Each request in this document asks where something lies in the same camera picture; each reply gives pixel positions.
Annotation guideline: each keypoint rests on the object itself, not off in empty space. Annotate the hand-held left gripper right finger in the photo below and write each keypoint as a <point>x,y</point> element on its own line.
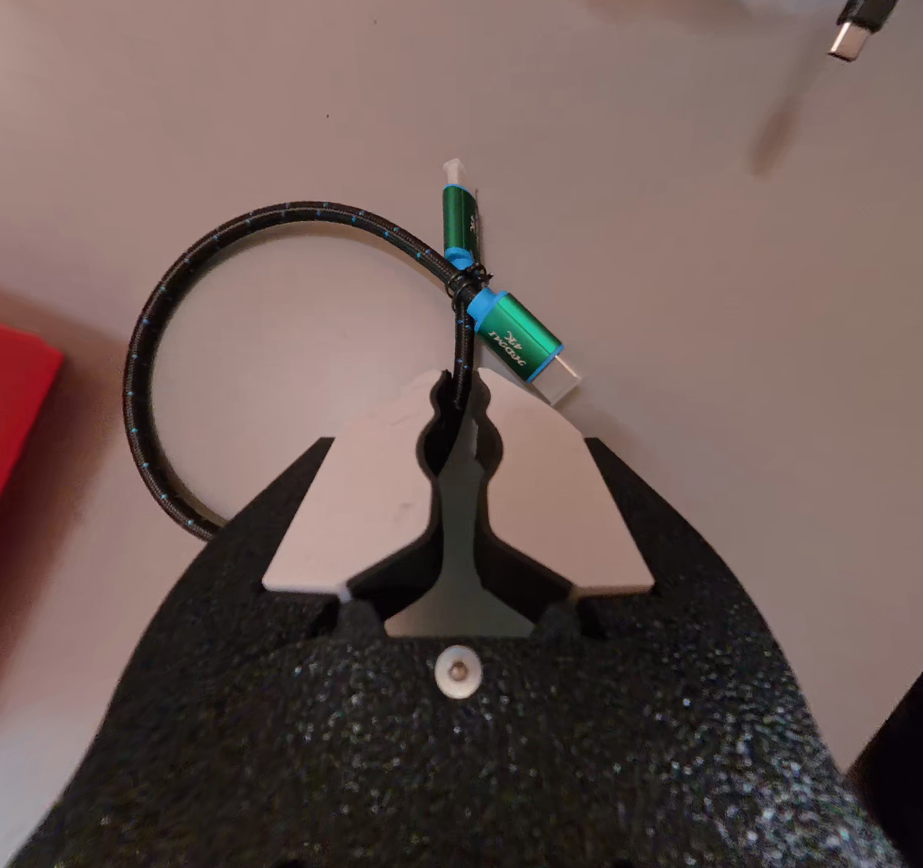
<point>570,507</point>

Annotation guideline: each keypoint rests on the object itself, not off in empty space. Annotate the red plastic bin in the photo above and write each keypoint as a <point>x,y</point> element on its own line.
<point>25,392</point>

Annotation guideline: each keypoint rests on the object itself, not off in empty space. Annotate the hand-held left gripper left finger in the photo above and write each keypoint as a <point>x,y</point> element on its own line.
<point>360,493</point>

